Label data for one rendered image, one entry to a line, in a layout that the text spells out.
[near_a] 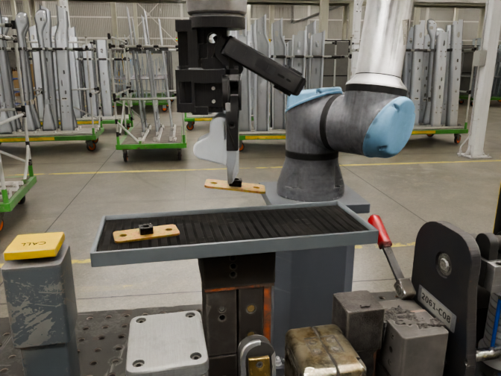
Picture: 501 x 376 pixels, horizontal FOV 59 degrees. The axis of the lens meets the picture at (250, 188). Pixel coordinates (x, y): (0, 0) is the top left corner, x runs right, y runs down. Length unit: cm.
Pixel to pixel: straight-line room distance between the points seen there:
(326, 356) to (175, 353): 16
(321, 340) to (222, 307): 16
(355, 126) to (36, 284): 58
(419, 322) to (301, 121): 49
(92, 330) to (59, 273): 70
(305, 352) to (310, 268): 48
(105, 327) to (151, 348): 85
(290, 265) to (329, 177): 20
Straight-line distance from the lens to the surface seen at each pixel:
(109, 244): 60
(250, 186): 62
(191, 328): 50
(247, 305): 64
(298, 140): 94
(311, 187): 94
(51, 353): 68
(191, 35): 59
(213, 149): 59
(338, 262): 99
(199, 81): 57
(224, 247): 56
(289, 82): 58
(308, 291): 100
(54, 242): 62
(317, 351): 52
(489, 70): 751
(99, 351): 122
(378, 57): 88
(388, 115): 83
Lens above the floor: 138
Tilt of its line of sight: 16 degrees down
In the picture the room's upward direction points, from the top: straight up
